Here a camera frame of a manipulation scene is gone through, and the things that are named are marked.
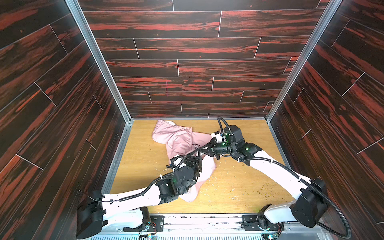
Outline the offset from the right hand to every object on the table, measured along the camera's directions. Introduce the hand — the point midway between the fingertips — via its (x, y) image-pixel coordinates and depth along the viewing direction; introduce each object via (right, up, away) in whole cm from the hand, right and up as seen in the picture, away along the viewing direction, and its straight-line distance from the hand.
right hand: (198, 147), depth 73 cm
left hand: (+3, -2, -5) cm, 6 cm away
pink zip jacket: (-12, +2, +26) cm, 28 cm away
